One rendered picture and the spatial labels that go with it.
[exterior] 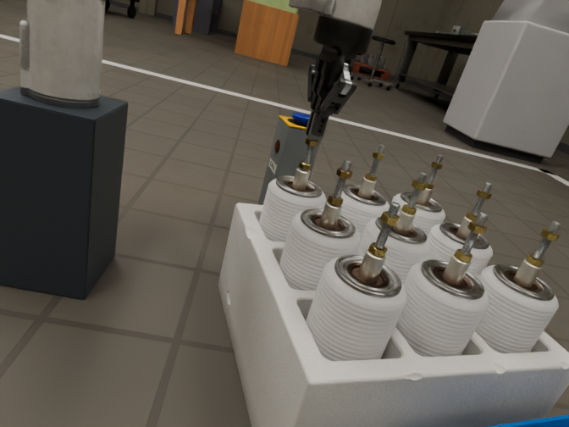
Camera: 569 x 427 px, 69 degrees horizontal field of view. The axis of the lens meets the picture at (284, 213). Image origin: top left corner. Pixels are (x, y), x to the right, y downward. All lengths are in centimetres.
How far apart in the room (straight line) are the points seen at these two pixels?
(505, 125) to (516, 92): 24
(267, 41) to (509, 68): 321
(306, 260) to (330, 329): 11
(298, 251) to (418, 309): 16
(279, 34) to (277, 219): 509
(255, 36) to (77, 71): 508
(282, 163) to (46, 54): 40
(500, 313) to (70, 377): 56
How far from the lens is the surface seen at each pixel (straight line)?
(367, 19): 58
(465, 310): 51
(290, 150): 77
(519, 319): 60
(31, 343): 69
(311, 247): 52
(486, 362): 57
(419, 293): 51
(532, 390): 65
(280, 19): 566
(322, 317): 46
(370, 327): 45
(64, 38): 64
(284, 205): 62
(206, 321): 73
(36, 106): 64
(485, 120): 338
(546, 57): 350
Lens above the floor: 47
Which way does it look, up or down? 24 degrees down
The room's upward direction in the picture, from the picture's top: 15 degrees clockwise
